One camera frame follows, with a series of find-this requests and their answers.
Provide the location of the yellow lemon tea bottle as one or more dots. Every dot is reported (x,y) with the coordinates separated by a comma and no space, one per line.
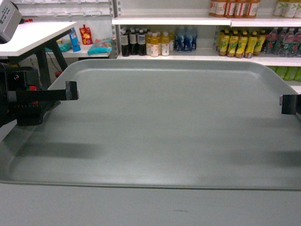
(224,41)
(252,40)
(232,44)

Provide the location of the orange C100 juice bottle front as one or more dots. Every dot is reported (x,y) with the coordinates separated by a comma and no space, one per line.
(217,8)

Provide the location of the teal snack bag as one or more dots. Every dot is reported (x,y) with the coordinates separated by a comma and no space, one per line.
(101,46)

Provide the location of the dark tea bottle front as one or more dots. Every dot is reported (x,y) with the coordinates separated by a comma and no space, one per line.
(141,43)

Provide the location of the yellow-white drink bottle front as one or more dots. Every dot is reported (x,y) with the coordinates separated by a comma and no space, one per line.
(154,45)

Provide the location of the blue drink bottle right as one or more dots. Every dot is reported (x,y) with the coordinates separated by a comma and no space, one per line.
(191,39)

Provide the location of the yellow lemon tea bottle middle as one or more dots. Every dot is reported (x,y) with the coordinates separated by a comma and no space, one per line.
(232,44)

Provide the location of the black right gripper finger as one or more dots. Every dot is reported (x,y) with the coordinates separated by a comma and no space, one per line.
(291,104)

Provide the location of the grey-silver rectangular tray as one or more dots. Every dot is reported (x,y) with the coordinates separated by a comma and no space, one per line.
(162,123)

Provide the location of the yellow lemon tea bottle right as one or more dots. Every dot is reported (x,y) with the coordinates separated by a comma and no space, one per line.
(252,40)

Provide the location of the white lower shelf board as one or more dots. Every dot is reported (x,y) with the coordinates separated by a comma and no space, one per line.
(204,54)

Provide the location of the blue snack pouch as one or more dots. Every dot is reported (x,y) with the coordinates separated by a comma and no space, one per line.
(74,40)

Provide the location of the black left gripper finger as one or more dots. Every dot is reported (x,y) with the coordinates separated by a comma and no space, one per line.
(31,114)
(67,94)

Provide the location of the white checkout table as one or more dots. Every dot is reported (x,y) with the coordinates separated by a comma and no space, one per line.
(31,39)

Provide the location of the blue drink bottle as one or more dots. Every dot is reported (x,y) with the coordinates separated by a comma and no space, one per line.
(180,39)
(191,39)

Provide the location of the blue drink bottle left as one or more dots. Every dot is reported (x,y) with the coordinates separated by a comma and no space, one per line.
(180,39)

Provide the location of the yellow-white drink bottle right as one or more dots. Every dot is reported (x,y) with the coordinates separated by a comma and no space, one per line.
(165,44)

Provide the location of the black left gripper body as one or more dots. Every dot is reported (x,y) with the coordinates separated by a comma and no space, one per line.
(14,79)

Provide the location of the orange juice bottle far left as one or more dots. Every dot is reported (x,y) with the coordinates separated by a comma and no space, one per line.
(230,8)

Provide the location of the yellow lemon tea bottle left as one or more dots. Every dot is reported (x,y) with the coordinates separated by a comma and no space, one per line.
(224,41)

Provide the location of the orange juice bottle right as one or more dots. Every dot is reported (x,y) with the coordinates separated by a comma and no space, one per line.
(240,6)

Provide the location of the dark tea bottle left edge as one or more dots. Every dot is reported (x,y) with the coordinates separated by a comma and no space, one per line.
(124,43)

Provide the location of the yellow-white drink bottle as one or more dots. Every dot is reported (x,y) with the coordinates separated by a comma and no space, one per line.
(154,45)
(165,44)

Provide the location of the red snack pouch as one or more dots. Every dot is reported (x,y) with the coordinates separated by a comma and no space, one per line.
(86,35)

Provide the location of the orange juice bottle red label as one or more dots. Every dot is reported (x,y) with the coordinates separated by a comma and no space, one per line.
(251,8)

